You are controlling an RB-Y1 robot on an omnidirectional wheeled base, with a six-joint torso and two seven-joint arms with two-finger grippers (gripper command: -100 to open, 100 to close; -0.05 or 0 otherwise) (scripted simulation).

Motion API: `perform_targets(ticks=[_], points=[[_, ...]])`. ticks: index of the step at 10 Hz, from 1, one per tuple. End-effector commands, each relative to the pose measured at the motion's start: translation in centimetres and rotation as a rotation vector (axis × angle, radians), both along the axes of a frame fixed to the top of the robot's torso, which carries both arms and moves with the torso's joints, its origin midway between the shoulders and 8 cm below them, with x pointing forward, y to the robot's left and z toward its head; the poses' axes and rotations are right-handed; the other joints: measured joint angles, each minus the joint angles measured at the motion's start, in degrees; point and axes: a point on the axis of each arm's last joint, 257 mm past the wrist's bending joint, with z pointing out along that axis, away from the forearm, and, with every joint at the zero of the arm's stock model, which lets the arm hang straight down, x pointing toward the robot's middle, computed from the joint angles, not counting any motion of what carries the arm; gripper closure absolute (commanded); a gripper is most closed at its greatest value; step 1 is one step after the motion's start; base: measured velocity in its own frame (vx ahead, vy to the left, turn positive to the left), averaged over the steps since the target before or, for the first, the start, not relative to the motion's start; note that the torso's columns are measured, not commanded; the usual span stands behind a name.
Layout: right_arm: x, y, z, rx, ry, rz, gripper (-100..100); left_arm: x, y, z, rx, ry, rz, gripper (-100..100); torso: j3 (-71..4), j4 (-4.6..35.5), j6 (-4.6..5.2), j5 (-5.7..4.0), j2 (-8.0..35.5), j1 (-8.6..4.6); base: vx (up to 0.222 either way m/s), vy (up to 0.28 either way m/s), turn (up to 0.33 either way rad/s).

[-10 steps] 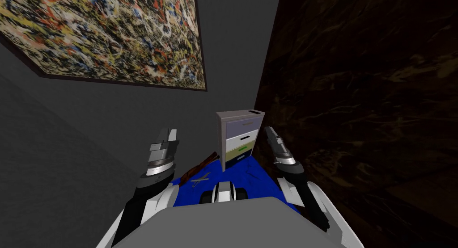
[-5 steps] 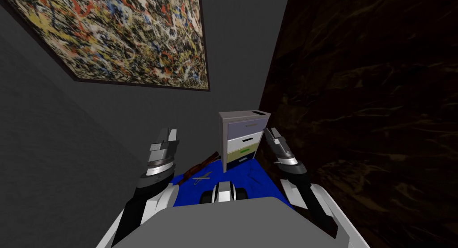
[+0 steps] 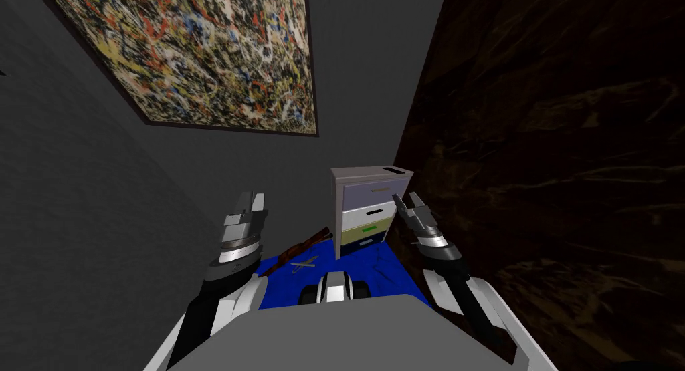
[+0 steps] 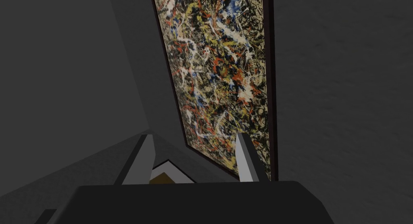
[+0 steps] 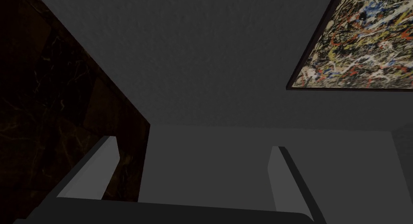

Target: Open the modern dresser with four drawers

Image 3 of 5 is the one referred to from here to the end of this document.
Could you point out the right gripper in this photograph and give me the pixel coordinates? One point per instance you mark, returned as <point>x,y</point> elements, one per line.
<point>423,221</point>

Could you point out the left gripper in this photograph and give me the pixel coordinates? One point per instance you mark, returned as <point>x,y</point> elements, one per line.
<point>243,229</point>

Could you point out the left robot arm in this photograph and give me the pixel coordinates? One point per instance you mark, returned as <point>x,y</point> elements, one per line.
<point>225,301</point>

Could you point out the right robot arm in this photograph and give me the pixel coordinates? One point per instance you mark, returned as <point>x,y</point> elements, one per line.
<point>471,296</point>

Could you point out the lavender drawer front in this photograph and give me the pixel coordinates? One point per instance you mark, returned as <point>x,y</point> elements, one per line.
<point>364,197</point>

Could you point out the white drawer front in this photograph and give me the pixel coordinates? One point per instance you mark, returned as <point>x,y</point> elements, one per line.
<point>358,219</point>

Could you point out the pale yellow drawer front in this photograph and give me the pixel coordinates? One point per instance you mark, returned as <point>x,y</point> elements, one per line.
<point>353,235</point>

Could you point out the brown wooden stick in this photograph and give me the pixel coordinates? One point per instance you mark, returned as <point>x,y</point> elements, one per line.
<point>299,248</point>

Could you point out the white drawer cabinet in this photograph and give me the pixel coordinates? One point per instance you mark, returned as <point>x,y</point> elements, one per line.
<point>339,216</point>

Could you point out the dark blue drawer front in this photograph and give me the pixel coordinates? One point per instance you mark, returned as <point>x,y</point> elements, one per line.
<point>350,248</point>

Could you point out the blue rug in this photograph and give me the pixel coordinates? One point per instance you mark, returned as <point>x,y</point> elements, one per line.
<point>380,275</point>

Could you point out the grey scissors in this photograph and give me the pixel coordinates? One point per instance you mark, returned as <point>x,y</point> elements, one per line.
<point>305,264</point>

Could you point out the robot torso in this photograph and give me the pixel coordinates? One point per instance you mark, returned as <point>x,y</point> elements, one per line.
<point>348,339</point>

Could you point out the framed abstract splatter painting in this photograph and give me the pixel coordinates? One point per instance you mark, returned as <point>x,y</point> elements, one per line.
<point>208,55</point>

